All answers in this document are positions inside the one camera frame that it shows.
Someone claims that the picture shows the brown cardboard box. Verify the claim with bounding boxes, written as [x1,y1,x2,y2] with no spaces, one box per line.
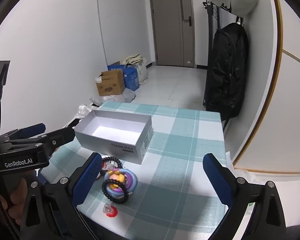
[95,69,125,96]

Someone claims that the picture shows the grey open phone box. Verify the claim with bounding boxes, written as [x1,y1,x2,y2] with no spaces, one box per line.
[74,110,153,165]

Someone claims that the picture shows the light blue ring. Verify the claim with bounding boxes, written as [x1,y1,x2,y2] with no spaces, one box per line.
[103,168,138,197]

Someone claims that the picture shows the black backpack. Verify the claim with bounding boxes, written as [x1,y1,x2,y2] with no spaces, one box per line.
[204,22,250,123]

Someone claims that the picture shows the blue carton box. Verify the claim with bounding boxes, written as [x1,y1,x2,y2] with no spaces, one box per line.
[108,62,139,92]

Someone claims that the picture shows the person's left hand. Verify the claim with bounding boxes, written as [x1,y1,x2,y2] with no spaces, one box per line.
[0,178,28,225]

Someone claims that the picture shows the white cloth bag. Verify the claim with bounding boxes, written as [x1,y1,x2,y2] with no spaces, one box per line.
[121,54,148,85]

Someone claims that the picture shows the grey door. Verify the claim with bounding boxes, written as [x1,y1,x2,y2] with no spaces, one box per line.
[150,0,195,68]

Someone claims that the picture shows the teal plaid tablecloth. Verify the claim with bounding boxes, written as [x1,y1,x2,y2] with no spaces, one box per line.
[78,102,226,239]

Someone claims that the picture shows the red knot charm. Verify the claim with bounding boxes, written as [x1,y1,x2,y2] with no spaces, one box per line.
[103,203,118,218]

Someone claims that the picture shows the purple ring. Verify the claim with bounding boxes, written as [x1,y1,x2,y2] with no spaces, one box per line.
[107,168,137,193]

